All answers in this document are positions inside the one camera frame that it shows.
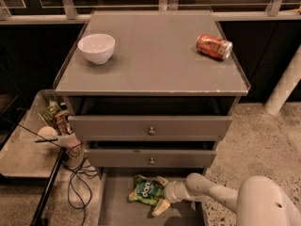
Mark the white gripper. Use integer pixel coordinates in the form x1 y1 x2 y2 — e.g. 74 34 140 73
152 176 188 217

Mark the green rice chip bag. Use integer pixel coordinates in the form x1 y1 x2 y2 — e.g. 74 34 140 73
128 174 165 206

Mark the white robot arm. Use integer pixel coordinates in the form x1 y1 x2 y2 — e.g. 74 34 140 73
152 172 301 226

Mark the grey bottom drawer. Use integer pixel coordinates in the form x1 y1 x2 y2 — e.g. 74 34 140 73
98 168 208 226

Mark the grey drawer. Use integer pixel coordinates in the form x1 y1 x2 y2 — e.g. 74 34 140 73
98 168 208 226
86 141 216 168
69 116 232 141

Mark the grey middle drawer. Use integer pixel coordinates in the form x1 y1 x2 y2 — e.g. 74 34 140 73
86 141 216 168

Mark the grey top drawer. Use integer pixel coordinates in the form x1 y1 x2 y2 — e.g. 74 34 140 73
69 116 232 141

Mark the grey drawer cabinet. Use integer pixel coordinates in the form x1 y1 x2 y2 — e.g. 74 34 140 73
52 9 251 226

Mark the green snack bag in bin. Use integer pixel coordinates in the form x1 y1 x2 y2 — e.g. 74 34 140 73
39 100 61 126

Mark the white cup in bin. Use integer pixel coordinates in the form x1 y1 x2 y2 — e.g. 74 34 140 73
58 133 81 148

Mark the brown snack packet in bin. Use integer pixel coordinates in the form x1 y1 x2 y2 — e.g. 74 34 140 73
55 110 71 135

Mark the black metal stand bar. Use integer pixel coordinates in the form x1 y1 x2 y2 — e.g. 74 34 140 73
30 148 66 226

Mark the white ball in bin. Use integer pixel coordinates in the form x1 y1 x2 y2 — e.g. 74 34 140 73
36 126 58 148

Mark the orange soda can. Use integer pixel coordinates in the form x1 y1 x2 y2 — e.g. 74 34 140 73
196 34 233 60

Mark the white ceramic bowl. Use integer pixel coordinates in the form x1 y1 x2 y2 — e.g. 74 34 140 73
77 34 115 64

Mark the black cable on floor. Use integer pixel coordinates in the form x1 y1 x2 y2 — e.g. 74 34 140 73
3 118 99 226

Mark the white window frame rail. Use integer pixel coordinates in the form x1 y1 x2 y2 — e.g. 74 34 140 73
0 0 301 24

